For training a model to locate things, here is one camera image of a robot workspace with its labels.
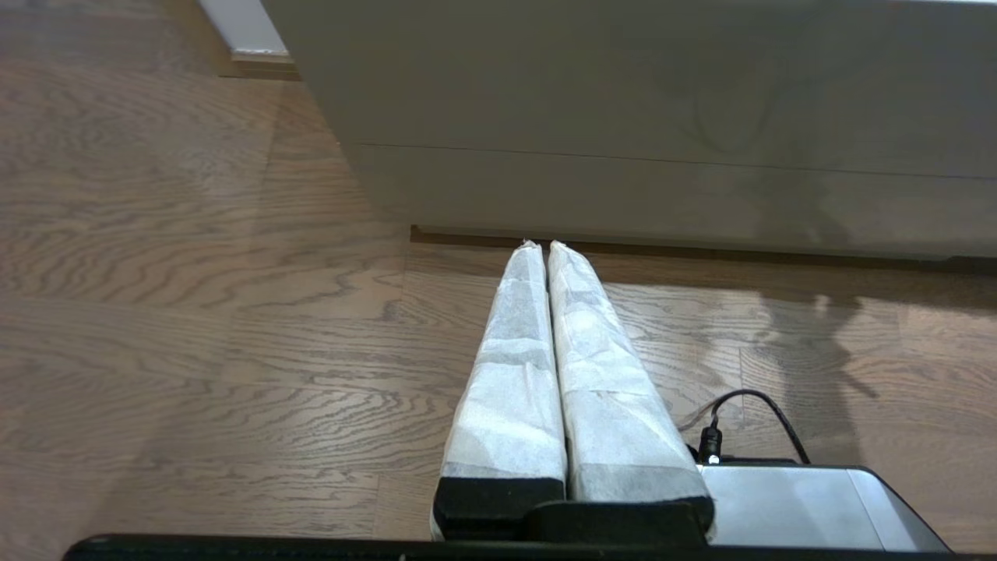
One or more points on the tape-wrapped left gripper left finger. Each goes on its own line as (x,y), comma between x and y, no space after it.
(506,405)

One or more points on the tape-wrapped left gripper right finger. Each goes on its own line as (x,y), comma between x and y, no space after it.
(615,421)

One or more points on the grey glossy drawer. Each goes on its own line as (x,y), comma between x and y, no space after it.
(701,210)

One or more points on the silver robot base housing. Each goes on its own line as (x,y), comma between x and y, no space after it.
(787,506)

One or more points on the grey glossy low cabinet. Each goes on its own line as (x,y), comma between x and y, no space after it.
(623,70)

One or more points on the white door frame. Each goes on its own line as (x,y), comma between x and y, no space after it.
(249,27)

